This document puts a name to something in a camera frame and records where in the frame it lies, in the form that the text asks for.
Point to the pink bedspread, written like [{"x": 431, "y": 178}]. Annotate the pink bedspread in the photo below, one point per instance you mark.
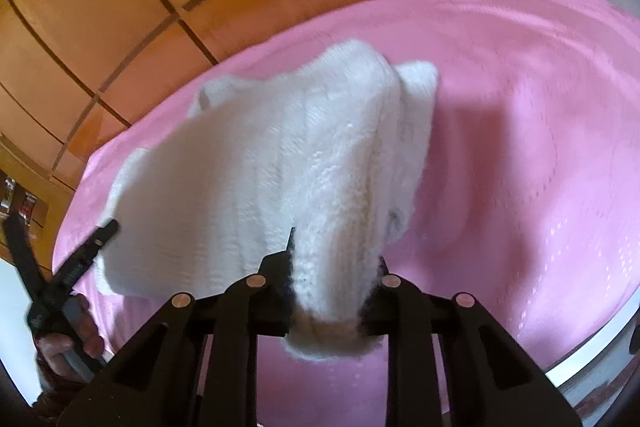
[{"x": 500, "y": 147}]

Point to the white knit sweater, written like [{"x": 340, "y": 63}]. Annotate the white knit sweater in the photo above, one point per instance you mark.
[{"x": 280, "y": 177}]

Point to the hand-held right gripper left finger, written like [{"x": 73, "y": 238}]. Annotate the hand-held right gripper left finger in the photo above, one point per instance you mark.
[{"x": 272, "y": 277}]

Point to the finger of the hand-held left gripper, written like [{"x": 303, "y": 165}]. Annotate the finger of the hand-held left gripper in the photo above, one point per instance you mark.
[
  {"x": 25, "y": 257},
  {"x": 82, "y": 259}
]

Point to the person's left forearm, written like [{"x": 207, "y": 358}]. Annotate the person's left forearm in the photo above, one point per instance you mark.
[{"x": 52, "y": 394}]

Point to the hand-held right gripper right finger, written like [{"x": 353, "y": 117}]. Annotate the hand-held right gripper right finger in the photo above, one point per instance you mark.
[{"x": 385, "y": 294}]

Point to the person's left hand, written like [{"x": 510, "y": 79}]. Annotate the person's left hand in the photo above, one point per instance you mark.
[{"x": 90, "y": 332}]

